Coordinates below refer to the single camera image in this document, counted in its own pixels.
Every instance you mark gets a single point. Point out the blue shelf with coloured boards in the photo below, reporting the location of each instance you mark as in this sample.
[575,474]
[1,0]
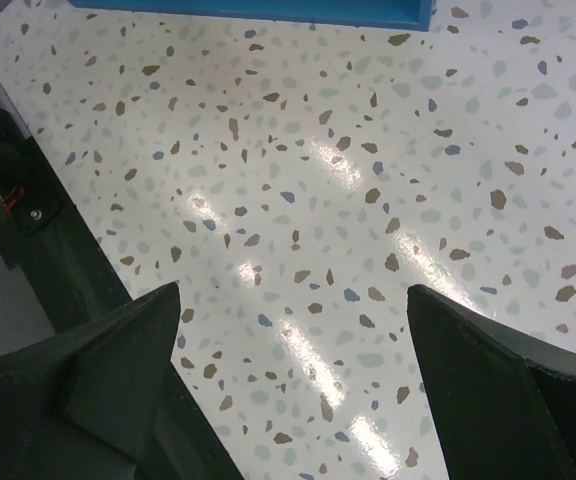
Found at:
[389,14]

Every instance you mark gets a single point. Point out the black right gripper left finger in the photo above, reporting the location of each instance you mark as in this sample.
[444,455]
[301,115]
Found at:
[103,401]

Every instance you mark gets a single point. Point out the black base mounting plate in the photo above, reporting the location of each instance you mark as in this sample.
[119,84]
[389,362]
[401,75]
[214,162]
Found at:
[45,237]

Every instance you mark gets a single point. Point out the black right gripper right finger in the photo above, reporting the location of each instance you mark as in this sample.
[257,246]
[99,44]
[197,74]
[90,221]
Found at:
[503,402]

